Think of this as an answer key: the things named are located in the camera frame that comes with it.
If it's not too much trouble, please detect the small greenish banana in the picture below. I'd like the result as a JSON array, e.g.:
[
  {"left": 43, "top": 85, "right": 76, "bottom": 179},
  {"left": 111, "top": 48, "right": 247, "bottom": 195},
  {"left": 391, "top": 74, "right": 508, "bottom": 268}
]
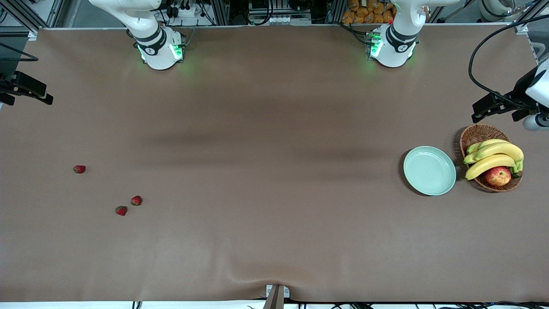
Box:
[{"left": 467, "top": 139, "right": 510, "bottom": 154}]

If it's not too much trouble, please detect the aluminium frame strut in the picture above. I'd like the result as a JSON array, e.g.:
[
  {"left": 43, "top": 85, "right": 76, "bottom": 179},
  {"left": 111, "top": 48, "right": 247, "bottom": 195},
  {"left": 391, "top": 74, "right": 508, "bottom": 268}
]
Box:
[
  {"left": 513, "top": 0, "right": 549, "bottom": 35},
  {"left": 0, "top": 0, "right": 65, "bottom": 29}
]

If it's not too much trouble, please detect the brown wicker basket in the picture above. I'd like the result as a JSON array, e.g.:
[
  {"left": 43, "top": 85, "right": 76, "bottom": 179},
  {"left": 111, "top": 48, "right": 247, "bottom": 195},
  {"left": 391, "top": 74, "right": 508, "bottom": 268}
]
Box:
[{"left": 459, "top": 124, "right": 523, "bottom": 193}]

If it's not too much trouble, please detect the aluminium table side rail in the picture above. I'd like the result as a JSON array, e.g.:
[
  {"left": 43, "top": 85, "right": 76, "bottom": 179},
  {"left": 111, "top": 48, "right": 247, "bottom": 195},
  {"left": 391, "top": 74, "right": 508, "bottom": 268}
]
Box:
[{"left": 524, "top": 26, "right": 549, "bottom": 65}]

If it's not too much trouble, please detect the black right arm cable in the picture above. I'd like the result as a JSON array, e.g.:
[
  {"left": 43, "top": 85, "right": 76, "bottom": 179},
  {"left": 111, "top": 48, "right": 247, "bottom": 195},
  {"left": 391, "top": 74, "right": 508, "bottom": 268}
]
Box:
[{"left": 0, "top": 42, "right": 39, "bottom": 62}]

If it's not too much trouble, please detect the white terminal block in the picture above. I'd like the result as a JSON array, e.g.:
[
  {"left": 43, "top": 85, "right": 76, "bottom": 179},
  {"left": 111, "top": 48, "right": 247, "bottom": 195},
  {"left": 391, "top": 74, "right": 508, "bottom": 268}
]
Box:
[{"left": 269, "top": 15, "right": 312, "bottom": 25}]

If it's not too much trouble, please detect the long yellow banana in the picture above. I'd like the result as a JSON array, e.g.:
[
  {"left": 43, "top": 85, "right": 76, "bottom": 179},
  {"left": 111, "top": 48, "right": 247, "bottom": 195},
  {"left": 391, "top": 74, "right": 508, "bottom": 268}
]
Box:
[{"left": 464, "top": 142, "right": 525, "bottom": 173}]

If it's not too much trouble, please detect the black equipment box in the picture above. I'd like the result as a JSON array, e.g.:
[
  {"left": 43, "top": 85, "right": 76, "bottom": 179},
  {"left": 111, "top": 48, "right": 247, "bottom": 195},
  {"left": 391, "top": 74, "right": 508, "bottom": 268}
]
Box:
[{"left": 248, "top": 0, "right": 316, "bottom": 14}]

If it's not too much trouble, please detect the white power strip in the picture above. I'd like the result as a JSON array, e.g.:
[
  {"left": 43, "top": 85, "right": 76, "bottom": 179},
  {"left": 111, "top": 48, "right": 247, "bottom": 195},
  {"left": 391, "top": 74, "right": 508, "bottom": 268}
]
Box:
[{"left": 166, "top": 3, "right": 201, "bottom": 18}]

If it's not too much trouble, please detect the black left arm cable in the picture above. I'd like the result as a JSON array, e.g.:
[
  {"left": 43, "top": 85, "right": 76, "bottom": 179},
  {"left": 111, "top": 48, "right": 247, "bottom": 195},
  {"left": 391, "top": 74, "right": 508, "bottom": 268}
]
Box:
[{"left": 468, "top": 14, "right": 549, "bottom": 110}]

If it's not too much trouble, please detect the white round device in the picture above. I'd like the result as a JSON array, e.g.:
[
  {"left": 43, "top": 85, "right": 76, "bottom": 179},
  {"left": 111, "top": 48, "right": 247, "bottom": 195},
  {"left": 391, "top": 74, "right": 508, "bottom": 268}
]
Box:
[{"left": 477, "top": 0, "right": 515, "bottom": 23}]

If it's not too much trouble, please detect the red apple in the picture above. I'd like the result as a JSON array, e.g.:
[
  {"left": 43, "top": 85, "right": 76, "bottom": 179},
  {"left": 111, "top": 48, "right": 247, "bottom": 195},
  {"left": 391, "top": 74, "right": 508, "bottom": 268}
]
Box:
[{"left": 484, "top": 166, "right": 513, "bottom": 187}]

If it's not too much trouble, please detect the pale green plate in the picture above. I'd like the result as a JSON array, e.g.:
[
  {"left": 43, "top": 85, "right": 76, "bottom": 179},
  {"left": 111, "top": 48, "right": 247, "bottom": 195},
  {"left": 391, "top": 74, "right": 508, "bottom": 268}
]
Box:
[{"left": 403, "top": 145, "right": 457, "bottom": 197}]

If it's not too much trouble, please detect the bag of orange buns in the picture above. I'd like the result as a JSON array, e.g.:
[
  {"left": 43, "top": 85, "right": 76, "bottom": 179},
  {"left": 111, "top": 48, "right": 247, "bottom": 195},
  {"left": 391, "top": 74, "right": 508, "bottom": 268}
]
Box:
[{"left": 342, "top": 0, "right": 396, "bottom": 24}]

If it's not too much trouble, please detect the plain table cloth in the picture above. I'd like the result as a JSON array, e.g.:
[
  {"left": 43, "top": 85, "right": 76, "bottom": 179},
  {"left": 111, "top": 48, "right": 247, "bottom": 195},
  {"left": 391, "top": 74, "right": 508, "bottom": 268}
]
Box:
[{"left": 0, "top": 24, "right": 549, "bottom": 303}]

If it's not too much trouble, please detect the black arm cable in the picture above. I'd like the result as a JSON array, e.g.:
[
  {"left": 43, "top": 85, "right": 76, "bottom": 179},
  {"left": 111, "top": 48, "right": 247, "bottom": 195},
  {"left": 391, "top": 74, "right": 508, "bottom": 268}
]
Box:
[
  {"left": 468, "top": 14, "right": 549, "bottom": 110},
  {"left": 0, "top": 42, "right": 39, "bottom": 62}
]

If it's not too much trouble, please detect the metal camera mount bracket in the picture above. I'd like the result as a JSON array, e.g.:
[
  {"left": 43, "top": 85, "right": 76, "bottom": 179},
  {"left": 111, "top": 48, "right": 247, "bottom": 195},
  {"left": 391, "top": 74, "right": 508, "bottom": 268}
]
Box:
[{"left": 262, "top": 284, "right": 290, "bottom": 309}]

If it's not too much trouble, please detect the aluminium frame post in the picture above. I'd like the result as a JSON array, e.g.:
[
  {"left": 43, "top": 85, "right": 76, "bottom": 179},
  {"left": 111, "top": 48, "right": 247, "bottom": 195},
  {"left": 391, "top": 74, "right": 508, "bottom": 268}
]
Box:
[
  {"left": 326, "top": 0, "right": 346, "bottom": 24},
  {"left": 211, "top": 0, "right": 231, "bottom": 26}
]

